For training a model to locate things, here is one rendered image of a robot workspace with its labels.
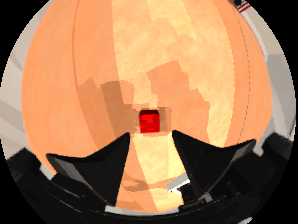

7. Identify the red cube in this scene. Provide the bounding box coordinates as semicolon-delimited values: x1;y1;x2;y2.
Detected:
140;109;160;133

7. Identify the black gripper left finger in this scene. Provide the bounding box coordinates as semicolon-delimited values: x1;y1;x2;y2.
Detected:
45;132;130;208

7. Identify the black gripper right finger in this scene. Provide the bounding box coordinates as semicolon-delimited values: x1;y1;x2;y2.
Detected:
172;129;257;200

